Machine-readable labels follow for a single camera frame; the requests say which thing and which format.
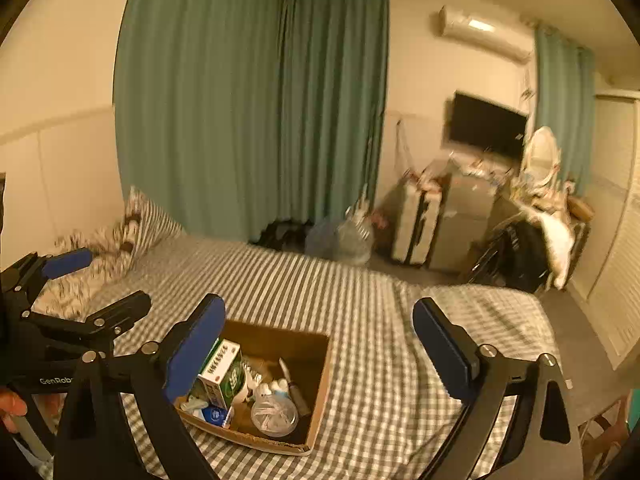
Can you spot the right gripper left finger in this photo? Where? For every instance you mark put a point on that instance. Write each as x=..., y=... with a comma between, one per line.
x=94, y=439

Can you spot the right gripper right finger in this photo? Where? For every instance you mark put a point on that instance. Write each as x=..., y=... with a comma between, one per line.
x=540, y=442

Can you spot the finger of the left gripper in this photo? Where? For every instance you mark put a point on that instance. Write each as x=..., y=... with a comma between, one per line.
x=100, y=329
x=32, y=272

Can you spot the green white medicine box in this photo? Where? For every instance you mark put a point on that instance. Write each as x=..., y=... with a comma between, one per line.
x=222, y=376

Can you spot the white ointment tube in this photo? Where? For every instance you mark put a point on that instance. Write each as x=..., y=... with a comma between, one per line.
x=294, y=391

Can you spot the operator hand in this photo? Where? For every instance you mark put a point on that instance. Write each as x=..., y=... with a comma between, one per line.
x=11, y=406

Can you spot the floral patterned blanket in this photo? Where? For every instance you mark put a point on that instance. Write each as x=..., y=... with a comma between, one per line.
x=85, y=269

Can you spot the checkered floral pillow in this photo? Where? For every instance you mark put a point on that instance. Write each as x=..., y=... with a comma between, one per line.
x=145, y=224

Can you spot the brown cardboard box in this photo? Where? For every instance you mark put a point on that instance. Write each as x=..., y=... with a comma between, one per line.
x=307, y=356

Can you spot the clear round plastic container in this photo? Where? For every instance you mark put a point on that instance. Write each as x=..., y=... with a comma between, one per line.
x=274, y=415

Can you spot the grey checkered bed cover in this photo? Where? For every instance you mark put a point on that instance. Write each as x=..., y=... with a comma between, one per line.
x=387, y=411

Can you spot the white wardrobe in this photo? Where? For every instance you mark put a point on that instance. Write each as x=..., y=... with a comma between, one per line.
x=605, y=282

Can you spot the chair with dark clothes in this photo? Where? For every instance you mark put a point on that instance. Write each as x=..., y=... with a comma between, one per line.
x=531, y=251

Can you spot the grey small refrigerator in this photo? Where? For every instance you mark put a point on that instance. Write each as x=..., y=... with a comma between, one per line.
x=467, y=202

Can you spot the white black suitcase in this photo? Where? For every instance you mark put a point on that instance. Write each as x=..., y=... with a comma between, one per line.
x=416, y=209

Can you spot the clear plastic water jug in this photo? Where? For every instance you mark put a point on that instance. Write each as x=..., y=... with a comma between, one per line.
x=349, y=240

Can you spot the green curtain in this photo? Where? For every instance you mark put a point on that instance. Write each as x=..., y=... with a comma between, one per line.
x=233, y=114
x=565, y=100

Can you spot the white oval vanity mirror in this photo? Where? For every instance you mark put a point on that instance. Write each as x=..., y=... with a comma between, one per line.
x=541, y=159

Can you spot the white air conditioner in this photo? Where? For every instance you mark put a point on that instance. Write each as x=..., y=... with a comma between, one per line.
x=481, y=32

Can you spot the black wall television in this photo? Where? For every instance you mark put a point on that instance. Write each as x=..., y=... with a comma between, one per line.
x=488, y=126

